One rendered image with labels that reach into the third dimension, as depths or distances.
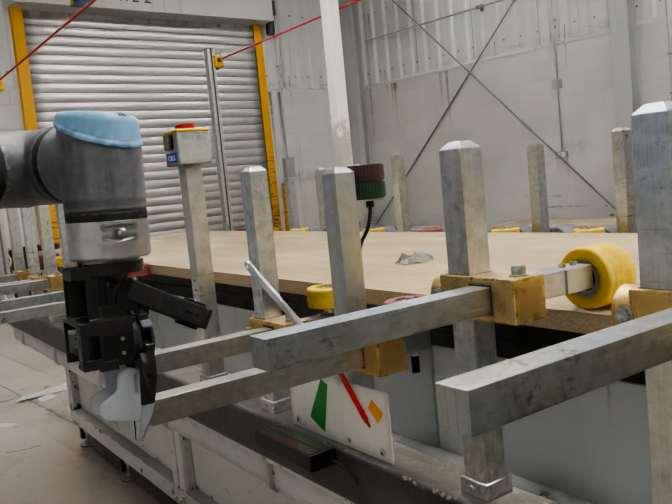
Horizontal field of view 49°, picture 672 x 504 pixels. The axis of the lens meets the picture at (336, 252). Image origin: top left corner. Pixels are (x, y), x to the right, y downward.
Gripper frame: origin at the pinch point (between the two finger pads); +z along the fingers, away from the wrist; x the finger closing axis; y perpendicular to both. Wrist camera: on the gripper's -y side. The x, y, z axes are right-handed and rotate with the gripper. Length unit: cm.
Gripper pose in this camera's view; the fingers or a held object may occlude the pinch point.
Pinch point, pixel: (144, 428)
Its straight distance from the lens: 91.7
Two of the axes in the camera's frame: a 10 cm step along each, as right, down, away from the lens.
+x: 5.6, 0.3, -8.3
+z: 0.7, 9.9, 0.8
